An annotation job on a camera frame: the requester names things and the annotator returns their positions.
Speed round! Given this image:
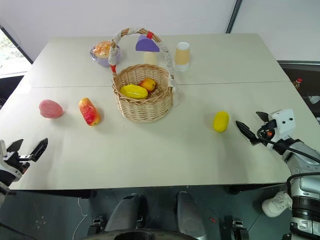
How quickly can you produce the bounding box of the white sneaker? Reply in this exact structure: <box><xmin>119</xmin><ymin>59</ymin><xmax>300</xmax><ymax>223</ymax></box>
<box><xmin>261</xmin><ymin>190</ymin><xmax>293</xmax><ymax>218</ymax></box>

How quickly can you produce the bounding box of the bottle with red cap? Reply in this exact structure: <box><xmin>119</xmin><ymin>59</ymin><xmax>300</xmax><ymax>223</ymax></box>
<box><xmin>290</xmin><ymin>77</ymin><xmax>304</xmax><ymax>92</ymax></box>

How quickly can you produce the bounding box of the dark slanted pole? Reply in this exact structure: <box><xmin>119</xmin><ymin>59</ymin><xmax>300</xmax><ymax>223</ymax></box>
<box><xmin>224</xmin><ymin>0</ymin><xmax>244</xmax><ymax>34</ymax></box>

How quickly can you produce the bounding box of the thin white floor cable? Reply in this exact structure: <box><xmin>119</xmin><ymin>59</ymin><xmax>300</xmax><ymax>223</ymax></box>
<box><xmin>73</xmin><ymin>196</ymin><xmax>88</xmax><ymax>240</ymax></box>

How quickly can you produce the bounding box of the long red yellow mango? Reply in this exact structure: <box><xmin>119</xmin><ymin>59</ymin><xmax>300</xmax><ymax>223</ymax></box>
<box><xmin>78</xmin><ymin>97</ymin><xmax>102</xmax><ymax>127</ymax></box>

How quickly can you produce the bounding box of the pink bumpy fruit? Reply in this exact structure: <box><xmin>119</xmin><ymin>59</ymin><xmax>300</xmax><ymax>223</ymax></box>
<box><xmin>38</xmin><ymin>99</ymin><xmax>64</xmax><ymax>119</ymax></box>

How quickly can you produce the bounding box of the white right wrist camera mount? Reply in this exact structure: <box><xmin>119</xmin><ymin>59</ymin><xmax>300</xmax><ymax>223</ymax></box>
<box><xmin>268</xmin><ymin>108</ymin><xmax>296</xmax><ymax>136</ymax></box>

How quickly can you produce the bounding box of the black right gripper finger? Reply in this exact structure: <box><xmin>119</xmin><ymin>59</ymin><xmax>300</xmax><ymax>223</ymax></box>
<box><xmin>235</xmin><ymin>120</ymin><xmax>258</xmax><ymax>143</ymax></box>
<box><xmin>255</xmin><ymin>111</ymin><xmax>270</xmax><ymax>124</ymax></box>

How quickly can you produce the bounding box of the yellow lemon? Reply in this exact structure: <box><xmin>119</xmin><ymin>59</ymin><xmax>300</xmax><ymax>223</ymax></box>
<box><xmin>212</xmin><ymin>111</ymin><xmax>230</xmax><ymax>133</ymax></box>

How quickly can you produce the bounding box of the tan paper cup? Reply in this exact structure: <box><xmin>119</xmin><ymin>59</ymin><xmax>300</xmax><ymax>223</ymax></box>
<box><xmin>174</xmin><ymin>41</ymin><xmax>191</xmax><ymax>72</ymax></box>

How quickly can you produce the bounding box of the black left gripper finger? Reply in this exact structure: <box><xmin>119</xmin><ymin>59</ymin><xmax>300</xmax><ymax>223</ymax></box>
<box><xmin>5</xmin><ymin>138</ymin><xmax>24</xmax><ymax>154</ymax></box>
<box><xmin>29</xmin><ymin>137</ymin><xmax>49</xmax><ymax>162</ymax></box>

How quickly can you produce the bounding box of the bread roll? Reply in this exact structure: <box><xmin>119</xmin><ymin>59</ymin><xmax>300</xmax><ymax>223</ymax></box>
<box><xmin>92</xmin><ymin>40</ymin><xmax>114</xmax><ymax>60</ymax></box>

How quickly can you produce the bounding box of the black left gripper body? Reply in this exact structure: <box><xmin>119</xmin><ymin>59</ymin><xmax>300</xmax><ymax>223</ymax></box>
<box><xmin>4</xmin><ymin>150</ymin><xmax>32</xmax><ymax>175</ymax></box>

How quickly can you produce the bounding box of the wicker basket with handle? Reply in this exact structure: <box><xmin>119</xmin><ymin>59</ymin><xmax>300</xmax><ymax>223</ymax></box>
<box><xmin>107</xmin><ymin>27</ymin><xmax>181</xmax><ymax>124</ymax></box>

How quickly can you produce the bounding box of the small red yellow peach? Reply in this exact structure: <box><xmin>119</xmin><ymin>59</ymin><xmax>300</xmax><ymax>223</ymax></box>
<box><xmin>138</xmin><ymin>77</ymin><xmax>158</xmax><ymax>93</ymax></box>

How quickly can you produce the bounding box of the purple bowl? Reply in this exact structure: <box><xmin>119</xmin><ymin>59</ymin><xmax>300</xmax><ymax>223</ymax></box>
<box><xmin>89</xmin><ymin>44</ymin><xmax>123</xmax><ymax>68</ymax></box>

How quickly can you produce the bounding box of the purple cap toy mushroom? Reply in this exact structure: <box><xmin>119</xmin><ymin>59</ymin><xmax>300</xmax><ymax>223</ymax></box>
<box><xmin>135</xmin><ymin>34</ymin><xmax>161</xmax><ymax>67</ymax></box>

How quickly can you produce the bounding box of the yellow mango in basket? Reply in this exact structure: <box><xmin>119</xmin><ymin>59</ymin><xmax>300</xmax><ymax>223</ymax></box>
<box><xmin>119</xmin><ymin>84</ymin><xmax>149</xmax><ymax>100</ymax></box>

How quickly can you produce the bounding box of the dark rounded grey shape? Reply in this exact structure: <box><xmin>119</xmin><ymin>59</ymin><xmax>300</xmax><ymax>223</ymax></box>
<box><xmin>176</xmin><ymin>190</ymin><xmax>207</xmax><ymax>239</ymax></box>
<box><xmin>103</xmin><ymin>194</ymin><xmax>148</xmax><ymax>234</ymax></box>

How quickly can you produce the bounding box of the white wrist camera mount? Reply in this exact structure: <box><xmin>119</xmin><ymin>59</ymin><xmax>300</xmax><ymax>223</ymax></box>
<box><xmin>268</xmin><ymin>108</ymin><xmax>296</xmax><ymax>136</ymax></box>
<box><xmin>0</xmin><ymin>139</ymin><xmax>23</xmax><ymax>182</ymax></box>

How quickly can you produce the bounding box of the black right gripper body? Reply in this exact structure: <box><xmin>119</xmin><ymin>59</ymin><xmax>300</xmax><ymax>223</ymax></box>
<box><xmin>249</xmin><ymin>119</ymin><xmax>278</xmax><ymax>148</ymax></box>

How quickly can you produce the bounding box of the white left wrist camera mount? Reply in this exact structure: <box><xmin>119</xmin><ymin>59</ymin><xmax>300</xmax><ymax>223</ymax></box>
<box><xmin>0</xmin><ymin>139</ymin><xmax>23</xmax><ymax>182</ymax></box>

